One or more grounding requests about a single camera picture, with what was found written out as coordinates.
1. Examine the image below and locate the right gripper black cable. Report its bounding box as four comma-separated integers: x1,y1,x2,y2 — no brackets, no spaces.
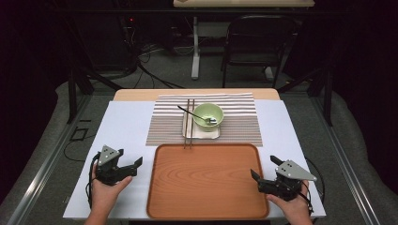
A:
299,157,327,218

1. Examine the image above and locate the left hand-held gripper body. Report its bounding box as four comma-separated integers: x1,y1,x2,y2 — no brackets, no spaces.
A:
93,144,139,186

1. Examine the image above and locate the white paper sheet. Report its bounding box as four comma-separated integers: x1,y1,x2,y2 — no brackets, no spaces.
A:
62,99,327,219

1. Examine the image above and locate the black folding chair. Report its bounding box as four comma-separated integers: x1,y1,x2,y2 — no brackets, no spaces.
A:
220,13,299,89

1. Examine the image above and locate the bundle of floor cables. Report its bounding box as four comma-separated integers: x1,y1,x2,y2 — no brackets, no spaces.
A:
125,41,186,90

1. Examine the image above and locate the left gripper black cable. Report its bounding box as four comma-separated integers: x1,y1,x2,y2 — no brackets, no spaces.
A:
84,152,101,209

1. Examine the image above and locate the brown wooden tray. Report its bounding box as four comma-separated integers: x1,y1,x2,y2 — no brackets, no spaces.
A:
145,142,270,220

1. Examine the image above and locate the person's right hand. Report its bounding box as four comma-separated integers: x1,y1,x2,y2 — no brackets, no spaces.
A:
266,181,314,219

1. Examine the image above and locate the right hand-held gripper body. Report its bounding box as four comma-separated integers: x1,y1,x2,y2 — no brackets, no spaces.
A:
258,159,317,202

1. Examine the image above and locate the black equipment with red light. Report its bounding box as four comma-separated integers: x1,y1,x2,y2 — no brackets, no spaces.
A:
120,13,140,64

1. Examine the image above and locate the metal spoon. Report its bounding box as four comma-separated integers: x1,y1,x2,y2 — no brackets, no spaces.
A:
176,105,218,126

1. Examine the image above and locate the white-legged desk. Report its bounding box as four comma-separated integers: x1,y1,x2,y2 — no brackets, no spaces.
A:
173,0,315,81

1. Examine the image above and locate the aluminium floor rail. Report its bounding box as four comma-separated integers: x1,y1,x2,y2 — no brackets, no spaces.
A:
8,93,92,225
309,93,381,225

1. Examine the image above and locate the green bowl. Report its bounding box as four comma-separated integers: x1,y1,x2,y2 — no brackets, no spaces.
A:
191,102,225,132

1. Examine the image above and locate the white square plate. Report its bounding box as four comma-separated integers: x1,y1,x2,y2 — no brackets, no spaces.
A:
182,107,221,140

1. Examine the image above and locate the thin black floor cable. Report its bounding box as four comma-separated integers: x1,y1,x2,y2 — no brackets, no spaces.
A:
63,133,98,163

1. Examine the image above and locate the striped placemat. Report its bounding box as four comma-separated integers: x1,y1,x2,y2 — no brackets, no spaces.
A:
145,92,264,147

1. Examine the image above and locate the person's left hand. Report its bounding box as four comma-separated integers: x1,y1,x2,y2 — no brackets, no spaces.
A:
90,173,133,216

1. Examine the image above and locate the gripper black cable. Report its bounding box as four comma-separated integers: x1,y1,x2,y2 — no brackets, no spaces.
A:
84,152,101,209
299,157,327,218

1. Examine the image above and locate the black metal stand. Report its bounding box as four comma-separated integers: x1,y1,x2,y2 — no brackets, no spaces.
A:
276,60,333,128
66,60,124,125

